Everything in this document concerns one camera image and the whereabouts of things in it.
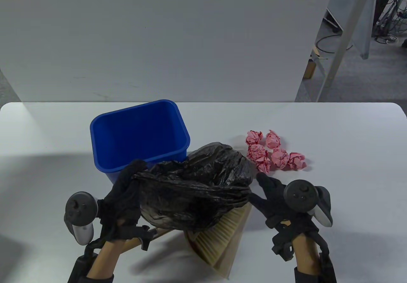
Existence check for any person's right hand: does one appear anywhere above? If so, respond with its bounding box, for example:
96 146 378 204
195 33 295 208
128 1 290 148
250 172 319 236

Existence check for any person's left hand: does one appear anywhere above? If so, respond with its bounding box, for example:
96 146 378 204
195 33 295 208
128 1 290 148
97 159 148 242

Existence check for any pile of pink paper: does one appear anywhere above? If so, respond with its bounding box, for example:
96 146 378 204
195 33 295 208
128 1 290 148
245 130 308 173

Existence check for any beige brush with wooden handle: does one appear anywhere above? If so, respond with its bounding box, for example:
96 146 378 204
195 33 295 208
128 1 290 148
122 207 245 266

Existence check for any blue recycling bin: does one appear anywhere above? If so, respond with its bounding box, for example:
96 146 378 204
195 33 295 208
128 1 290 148
90 99 191 185

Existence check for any black plastic trash bag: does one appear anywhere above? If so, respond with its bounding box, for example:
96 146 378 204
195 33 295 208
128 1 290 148
134 142 256 231

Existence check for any beige plastic dustpan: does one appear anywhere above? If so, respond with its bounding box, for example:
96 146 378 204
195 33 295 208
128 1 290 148
184 205 253 279

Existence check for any black left forearm box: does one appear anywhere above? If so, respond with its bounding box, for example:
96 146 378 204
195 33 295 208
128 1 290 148
67 248 97 283

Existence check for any person's left forearm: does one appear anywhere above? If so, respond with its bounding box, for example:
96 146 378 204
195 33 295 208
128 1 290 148
86 239 125 283

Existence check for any person's right forearm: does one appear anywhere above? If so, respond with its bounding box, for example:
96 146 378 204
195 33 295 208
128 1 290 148
291 232 320 283

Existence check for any black right forearm box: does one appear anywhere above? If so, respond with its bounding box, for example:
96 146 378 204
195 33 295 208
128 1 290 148
318 253 337 283

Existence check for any grey right hand controller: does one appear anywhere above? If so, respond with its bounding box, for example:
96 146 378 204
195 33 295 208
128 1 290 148
284 180 334 228

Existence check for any grey hand controller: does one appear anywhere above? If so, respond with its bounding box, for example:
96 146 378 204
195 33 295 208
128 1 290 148
64 192 98 246
284 180 334 228

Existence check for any grey left hand controller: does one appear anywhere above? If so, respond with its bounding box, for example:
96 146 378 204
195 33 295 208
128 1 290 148
64 192 98 246

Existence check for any white table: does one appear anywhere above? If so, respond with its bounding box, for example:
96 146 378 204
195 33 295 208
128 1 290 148
0 102 407 283

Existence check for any wooden block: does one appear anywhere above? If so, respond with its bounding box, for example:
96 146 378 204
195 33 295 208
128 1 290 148
303 46 328 80

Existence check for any white partition panel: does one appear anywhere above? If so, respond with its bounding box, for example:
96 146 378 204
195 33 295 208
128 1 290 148
0 0 337 103

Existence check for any grey slanted support beam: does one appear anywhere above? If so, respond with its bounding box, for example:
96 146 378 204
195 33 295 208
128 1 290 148
316 0 379 103

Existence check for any grey blue panel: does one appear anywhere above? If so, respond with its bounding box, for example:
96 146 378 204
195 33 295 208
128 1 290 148
327 0 372 60

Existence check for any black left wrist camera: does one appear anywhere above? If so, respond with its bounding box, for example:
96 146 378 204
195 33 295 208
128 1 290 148
127 226 158 251

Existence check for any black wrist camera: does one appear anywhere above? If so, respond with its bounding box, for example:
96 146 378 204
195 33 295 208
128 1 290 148
127 226 158 251
272 232 294 262

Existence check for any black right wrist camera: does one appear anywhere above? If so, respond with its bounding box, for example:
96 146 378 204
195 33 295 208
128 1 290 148
272 232 294 262

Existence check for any black floor cable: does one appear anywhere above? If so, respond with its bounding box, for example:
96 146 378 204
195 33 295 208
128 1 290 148
315 34 354 54

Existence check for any tangle of cables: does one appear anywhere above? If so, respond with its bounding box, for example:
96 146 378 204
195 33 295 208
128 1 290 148
372 0 407 48

